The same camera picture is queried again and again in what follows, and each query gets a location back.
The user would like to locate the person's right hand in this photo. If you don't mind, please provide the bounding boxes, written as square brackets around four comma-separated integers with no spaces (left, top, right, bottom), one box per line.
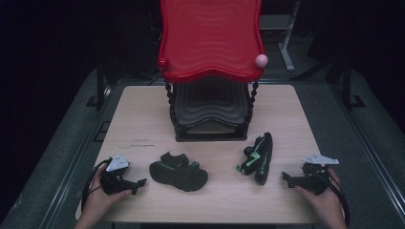
[294,166,347,221]

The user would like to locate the person's left hand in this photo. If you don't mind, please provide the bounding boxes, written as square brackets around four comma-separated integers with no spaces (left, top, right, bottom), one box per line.
[80,163,134,221]

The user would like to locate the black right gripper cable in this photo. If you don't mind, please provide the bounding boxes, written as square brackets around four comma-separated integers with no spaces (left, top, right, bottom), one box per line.
[309,168,352,228]

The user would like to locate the black metal post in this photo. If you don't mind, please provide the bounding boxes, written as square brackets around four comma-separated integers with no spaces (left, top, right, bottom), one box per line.
[85,60,113,111]
[330,60,367,111]

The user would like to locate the black rail bracket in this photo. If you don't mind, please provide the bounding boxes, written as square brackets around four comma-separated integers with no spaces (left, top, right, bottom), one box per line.
[94,120,111,142]

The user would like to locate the red and black shoe rack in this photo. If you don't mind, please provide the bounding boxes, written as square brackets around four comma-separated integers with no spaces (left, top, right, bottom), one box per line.
[157,0,269,143]

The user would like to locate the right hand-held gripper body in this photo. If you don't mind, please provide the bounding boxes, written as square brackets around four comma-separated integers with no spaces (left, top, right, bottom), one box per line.
[300,153,340,196]

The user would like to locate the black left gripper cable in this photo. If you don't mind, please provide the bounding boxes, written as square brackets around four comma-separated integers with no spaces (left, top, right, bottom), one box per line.
[80,158,111,211]

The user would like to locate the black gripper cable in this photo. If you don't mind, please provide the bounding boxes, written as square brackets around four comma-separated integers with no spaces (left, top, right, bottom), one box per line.
[80,158,111,211]
[309,168,352,228]

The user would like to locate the black sandal with green strap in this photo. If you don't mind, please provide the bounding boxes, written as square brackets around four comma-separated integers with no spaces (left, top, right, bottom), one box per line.
[236,132,274,186]
[148,151,209,193]

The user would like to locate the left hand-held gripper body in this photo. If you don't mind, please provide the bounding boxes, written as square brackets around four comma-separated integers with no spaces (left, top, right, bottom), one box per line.
[99,153,139,196]

